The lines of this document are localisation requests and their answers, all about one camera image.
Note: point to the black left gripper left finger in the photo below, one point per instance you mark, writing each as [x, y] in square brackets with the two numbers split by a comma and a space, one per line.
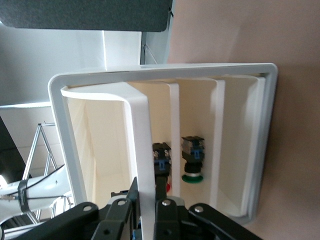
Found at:
[117, 220]

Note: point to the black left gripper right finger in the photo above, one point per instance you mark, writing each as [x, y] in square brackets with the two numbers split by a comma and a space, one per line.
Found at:
[170, 220]

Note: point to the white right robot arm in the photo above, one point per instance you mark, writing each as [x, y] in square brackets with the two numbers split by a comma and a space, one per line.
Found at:
[37, 185]

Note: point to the red-headed push button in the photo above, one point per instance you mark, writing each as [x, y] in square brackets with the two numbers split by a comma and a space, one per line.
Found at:
[162, 155]

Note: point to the green-headed push button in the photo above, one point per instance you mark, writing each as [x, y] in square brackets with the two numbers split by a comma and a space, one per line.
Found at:
[193, 155]

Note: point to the white drawer cabinet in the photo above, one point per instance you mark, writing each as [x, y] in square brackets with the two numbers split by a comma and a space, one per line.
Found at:
[60, 125]

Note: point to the white pillar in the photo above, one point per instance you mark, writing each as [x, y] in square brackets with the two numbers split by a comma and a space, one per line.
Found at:
[122, 50]

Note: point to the dark grey panel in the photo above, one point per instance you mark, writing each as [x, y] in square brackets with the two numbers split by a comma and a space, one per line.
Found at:
[87, 13]

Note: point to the aluminium profile frame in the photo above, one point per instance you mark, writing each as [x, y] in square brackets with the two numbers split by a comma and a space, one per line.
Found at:
[37, 140]

